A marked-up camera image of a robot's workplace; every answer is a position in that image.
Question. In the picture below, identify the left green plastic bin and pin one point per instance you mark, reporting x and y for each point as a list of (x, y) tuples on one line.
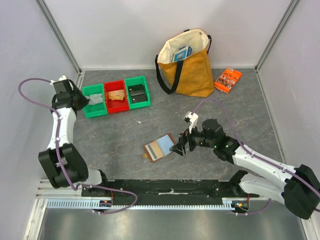
[(92, 111)]

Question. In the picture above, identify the blue box in bag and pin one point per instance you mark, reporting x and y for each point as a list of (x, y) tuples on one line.
[(182, 54)]

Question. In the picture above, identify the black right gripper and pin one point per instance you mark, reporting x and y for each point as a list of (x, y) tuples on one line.
[(186, 142)]

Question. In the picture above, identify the mustard tote bag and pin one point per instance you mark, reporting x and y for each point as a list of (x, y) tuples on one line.
[(192, 76)]

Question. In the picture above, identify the orange snack packet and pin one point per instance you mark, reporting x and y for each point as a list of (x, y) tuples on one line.
[(227, 80)]

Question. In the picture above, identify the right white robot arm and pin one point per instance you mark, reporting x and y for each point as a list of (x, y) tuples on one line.
[(297, 188)]

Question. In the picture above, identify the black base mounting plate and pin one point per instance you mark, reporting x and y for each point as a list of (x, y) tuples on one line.
[(174, 192)]

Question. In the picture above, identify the brown leather card holder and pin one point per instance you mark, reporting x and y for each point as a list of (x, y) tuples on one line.
[(165, 142)]

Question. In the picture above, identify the right aluminium frame post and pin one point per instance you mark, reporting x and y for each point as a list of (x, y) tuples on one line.
[(293, 4)]

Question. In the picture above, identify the right green plastic bin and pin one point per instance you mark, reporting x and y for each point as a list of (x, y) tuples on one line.
[(134, 81)]

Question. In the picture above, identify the left aluminium frame post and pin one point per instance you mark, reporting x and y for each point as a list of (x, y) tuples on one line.
[(43, 7)]

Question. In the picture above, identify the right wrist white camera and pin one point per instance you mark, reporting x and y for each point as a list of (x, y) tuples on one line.
[(191, 118)]

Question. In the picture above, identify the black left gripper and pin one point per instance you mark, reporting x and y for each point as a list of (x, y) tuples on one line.
[(84, 101)]

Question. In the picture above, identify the grey slotted cable duct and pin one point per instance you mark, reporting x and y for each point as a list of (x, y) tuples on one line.
[(104, 204)]

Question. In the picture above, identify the black card stack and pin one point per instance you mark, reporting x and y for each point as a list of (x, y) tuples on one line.
[(137, 93)]

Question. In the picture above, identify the gold credit card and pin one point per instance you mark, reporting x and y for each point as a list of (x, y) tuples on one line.
[(154, 151)]

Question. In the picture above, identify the green plastic bin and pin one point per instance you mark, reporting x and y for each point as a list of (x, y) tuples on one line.
[(134, 81), (92, 111)]

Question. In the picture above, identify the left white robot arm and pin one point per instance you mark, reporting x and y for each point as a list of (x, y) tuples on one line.
[(61, 161)]

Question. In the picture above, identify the aluminium frame post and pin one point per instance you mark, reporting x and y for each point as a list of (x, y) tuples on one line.
[(43, 7), (293, 4)]

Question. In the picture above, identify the red plastic bin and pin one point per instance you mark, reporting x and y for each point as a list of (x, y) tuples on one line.
[(115, 106)]

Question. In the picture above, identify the front aluminium rail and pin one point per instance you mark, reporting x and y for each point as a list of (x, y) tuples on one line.
[(45, 189)]

